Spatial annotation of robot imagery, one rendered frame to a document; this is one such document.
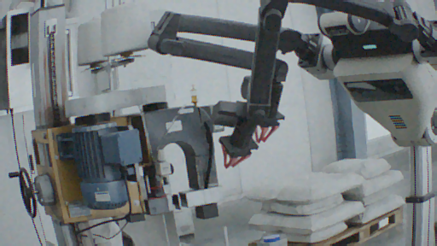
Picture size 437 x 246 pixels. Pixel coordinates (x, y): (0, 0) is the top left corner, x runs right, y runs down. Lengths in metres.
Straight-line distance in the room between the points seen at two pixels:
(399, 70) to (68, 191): 1.11
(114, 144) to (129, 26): 0.36
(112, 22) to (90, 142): 0.36
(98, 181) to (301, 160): 5.99
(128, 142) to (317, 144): 6.17
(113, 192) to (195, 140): 0.47
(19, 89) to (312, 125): 4.46
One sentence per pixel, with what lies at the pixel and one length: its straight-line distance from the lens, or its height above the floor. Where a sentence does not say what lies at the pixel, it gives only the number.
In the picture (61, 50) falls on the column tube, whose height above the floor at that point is 1.59.
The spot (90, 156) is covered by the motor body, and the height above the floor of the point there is 1.24.
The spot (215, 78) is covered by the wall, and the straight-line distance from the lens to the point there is 7.20.
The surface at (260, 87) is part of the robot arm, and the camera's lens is 1.85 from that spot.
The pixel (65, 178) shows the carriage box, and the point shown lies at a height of 1.17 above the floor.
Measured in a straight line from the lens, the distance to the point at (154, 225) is 2.49.
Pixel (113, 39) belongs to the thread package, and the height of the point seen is 1.57.
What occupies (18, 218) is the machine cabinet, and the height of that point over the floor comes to 0.62.
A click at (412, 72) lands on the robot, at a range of 1.89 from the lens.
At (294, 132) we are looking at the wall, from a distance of 7.77.
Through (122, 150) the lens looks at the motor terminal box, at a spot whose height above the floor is 1.25.
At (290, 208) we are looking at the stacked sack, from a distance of 5.09.
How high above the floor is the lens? 1.39
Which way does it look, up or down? 3 degrees down
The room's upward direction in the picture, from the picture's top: 7 degrees counter-clockwise
